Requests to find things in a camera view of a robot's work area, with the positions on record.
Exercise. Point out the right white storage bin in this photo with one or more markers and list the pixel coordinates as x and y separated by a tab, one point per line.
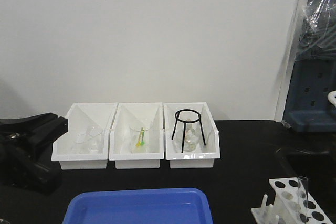
203	156

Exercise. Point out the white lab faucet green knobs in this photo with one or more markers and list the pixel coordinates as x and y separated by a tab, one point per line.
332	97

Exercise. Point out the blue plastic tray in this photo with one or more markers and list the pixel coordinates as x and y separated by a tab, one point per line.
170	205

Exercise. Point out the clear glass test tube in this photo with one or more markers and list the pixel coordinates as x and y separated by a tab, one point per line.
302	194

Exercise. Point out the glass flask in bin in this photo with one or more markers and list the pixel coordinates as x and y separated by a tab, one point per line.
186	138

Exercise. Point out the plastic bag of tubes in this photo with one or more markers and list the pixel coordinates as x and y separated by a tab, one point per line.
317	39

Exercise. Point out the black wire tripod stand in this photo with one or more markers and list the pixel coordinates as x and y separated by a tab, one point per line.
185	121

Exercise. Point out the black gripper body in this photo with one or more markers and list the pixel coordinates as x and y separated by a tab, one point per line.
23	141

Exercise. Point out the beaker with yellow-green sticks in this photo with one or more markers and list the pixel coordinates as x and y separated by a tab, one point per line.
140	139

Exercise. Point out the white storage bin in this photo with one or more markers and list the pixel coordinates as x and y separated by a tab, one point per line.
80	116
203	156
130	115

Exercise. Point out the left white storage bin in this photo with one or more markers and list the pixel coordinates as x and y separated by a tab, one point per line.
80	116

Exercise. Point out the blue-grey pegboard drying rack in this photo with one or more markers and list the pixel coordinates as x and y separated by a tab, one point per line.
307	107

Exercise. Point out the middle white storage bin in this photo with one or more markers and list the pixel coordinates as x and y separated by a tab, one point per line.
130	115

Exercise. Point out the white test tube rack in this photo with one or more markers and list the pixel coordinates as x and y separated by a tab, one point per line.
284	209

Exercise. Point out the small glassware in left bin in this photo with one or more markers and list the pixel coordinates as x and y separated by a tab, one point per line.
87	141

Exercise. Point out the black lab sink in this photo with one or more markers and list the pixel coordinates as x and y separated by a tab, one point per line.
318	167

